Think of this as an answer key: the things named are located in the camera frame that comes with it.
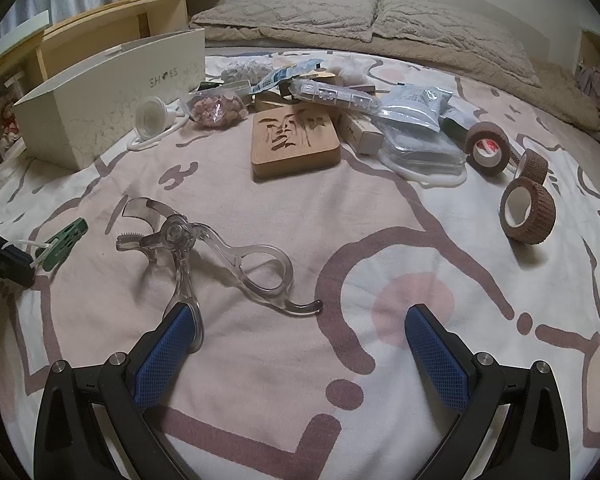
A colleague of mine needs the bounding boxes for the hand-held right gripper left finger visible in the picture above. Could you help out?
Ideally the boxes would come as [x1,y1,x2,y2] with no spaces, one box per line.
[32,301,206,480]

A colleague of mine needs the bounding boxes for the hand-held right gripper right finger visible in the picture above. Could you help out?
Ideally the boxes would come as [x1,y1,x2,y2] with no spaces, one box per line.
[404,304,571,480]

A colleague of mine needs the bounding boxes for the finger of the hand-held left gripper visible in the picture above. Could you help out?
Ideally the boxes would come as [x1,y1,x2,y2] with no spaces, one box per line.
[0,246,33,267]
[0,259,35,288]

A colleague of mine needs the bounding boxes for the green clip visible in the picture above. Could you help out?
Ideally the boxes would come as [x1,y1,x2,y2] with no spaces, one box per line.
[5,218,89,272]

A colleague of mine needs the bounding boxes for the clear plastic tongs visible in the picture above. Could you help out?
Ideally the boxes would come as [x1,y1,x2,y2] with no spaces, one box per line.
[116,197,325,356]

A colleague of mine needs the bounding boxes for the white storage box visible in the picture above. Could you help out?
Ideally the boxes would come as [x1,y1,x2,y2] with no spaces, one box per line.
[12,27,207,171]

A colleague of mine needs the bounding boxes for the red white printed package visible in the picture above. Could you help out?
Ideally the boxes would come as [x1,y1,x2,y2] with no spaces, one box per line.
[0,107,23,148]

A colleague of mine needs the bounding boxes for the printed blanket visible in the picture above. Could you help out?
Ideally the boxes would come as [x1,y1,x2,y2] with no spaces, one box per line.
[0,52,600,480]

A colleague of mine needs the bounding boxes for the brown tape roll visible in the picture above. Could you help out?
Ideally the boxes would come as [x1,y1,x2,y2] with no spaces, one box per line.
[464,121,511,176]
[500,177,557,246]
[515,149,549,186]

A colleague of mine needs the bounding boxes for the wooden bedside shelf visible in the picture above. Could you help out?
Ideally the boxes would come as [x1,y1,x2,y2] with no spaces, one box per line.
[0,0,226,91]

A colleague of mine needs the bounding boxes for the small beige box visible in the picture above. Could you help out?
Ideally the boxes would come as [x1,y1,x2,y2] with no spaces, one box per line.
[340,110,381,155]

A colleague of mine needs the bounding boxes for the carved wooden coaster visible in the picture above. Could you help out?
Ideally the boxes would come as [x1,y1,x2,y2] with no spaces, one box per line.
[251,105,342,181]

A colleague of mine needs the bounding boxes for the bag of brown nuts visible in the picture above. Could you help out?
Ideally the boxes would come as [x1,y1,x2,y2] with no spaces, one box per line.
[187,87,251,128]

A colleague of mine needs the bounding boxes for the white sachet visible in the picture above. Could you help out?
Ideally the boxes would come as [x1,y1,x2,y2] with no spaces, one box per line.
[380,84,453,133]

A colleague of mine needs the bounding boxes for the clear plastic case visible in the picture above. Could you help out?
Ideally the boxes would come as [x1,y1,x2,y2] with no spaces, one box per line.
[287,78,383,113]

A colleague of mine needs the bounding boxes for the beige folded duvet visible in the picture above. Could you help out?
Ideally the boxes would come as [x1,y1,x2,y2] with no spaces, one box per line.
[205,35,600,133]

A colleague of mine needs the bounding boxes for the fluffy grey pompom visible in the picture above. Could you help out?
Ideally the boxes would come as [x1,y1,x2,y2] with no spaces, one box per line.
[330,57,376,86]

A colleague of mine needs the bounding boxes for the blue white snack packet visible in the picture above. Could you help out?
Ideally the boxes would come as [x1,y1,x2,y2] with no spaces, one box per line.
[252,60,326,96]

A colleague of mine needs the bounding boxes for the quilted beige pillow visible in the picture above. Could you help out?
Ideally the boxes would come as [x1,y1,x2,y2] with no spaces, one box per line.
[190,0,381,43]
[372,0,541,88]

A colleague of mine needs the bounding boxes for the round white wireless charger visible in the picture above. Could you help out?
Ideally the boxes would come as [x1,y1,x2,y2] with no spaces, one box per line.
[127,96,191,152]

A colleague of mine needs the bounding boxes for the clear bag with white cable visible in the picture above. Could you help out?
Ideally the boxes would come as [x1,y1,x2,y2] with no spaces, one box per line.
[377,125,468,188]

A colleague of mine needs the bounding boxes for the wall niche shelf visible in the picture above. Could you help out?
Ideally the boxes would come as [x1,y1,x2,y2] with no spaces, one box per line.
[575,30,600,146]

